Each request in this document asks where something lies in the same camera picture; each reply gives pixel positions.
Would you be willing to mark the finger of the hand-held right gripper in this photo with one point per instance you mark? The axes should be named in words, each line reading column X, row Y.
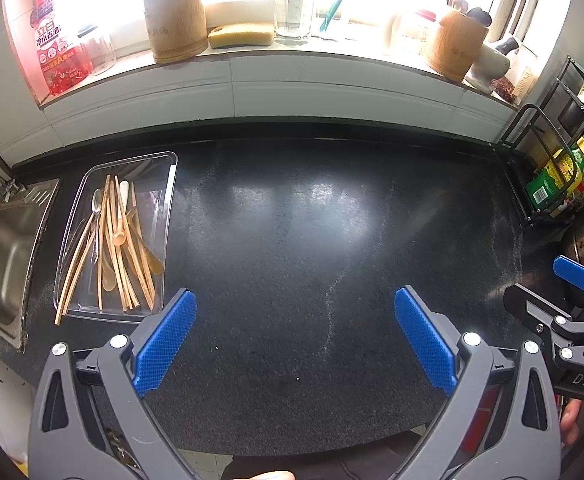
column 527, row 305
column 577, row 272

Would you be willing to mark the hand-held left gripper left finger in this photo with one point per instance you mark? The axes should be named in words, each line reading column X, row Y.
column 164, row 342

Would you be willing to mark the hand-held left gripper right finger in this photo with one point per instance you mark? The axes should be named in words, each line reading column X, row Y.
column 424, row 340

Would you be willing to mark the gold spoon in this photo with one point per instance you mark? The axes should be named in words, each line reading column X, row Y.
column 155, row 263

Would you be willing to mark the small wooden spoon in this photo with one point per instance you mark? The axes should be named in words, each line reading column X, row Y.
column 107, row 282
column 118, row 237

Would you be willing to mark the pile of wooden chopsticks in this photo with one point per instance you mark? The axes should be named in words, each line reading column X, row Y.
column 103, row 220

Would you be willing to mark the clear plastic tray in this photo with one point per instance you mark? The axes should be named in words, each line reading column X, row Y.
column 157, row 200

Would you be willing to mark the silver metal spoon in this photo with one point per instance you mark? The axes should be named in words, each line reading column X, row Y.
column 97, row 200

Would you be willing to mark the person's right hand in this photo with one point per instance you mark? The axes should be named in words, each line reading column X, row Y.
column 572, row 422

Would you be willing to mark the green condiment box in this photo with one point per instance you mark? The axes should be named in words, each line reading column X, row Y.
column 547, row 182

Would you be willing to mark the black metal rack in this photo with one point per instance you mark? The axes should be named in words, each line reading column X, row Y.
column 532, row 105

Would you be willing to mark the stainless steel sink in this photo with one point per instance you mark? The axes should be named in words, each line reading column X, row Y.
column 7, row 270

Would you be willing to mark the glass jar of chili flakes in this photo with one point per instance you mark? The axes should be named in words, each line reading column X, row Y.
column 509, row 87

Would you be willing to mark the stone mortar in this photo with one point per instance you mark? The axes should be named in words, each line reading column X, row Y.
column 487, row 67

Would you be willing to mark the dark stone pestle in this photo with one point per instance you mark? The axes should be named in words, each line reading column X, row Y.
column 507, row 44

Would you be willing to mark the bamboo utensil holder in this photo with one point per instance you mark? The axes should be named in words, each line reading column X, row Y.
column 452, row 47

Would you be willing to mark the dark wooden spoon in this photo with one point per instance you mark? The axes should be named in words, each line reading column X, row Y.
column 479, row 16
column 456, row 1

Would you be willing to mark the small glass jar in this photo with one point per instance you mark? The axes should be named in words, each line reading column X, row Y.
column 97, row 55

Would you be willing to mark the red-lidded glass jar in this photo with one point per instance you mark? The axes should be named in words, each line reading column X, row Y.
column 424, row 15

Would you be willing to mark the pink dish soap bottle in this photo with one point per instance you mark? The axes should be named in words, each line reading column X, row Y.
column 59, row 60

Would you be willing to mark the yellow sponge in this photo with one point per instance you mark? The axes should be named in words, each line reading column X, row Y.
column 242, row 35

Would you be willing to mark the clear glass cup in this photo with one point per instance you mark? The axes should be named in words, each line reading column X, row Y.
column 339, row 30

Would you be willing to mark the empty bamboo holder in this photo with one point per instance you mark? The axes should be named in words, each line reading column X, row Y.
column 174, row 20

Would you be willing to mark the tall clear glass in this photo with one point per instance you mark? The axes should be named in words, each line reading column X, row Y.
column 294, row 15

